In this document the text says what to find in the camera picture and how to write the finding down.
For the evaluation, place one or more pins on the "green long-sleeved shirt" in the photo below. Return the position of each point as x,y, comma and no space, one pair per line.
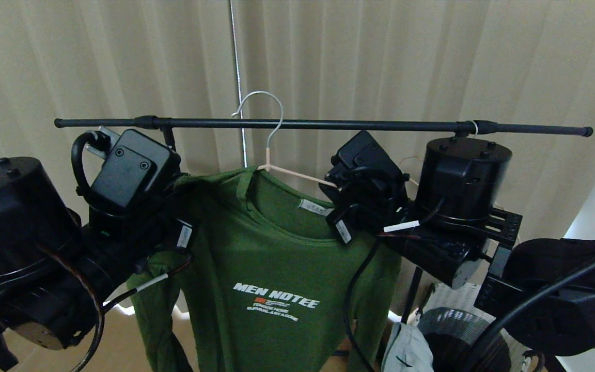
256,248

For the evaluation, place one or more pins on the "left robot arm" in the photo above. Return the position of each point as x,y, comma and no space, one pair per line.
13,217

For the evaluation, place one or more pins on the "white laundry basket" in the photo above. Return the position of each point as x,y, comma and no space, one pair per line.
452,297

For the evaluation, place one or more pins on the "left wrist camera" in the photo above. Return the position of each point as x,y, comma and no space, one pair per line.
132,170

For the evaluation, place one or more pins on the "pink clothes hanger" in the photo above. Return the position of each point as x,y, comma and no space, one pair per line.
297,174
414,181

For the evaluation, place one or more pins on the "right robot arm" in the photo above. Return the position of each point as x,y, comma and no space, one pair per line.
463,175

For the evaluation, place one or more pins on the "black clothes rack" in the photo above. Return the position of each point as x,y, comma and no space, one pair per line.
328,124

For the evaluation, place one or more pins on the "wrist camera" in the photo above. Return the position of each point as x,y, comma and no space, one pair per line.
132,170
367,165

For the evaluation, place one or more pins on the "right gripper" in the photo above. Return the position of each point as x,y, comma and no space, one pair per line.
370,219

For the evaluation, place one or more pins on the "beige curtain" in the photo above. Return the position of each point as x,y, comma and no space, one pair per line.
354,51

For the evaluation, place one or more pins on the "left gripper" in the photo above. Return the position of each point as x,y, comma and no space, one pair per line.
137,237

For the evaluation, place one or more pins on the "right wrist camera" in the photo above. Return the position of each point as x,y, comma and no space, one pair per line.
367,165

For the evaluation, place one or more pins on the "pale grey shorts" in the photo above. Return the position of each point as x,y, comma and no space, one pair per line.
406,351

